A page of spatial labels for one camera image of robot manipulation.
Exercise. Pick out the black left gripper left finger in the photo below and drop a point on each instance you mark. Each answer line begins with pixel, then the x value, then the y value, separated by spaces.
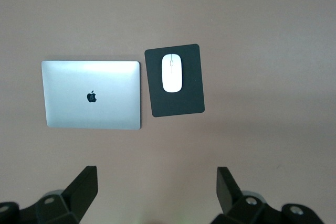
pixel 78 195

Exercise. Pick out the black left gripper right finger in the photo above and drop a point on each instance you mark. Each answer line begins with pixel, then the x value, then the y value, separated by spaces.
pixel 231 195

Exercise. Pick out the white computer mouse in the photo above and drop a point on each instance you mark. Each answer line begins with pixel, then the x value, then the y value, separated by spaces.
pixel 171 73

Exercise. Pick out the black mouse pad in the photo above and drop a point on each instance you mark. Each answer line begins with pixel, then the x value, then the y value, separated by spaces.
pixel 181 103

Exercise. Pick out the silver laptop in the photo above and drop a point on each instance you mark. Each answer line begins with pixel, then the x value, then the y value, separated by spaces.
pixel 92 95

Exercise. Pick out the brown table cover mat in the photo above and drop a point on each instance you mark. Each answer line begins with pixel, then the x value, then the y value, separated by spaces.
pixel 262 51

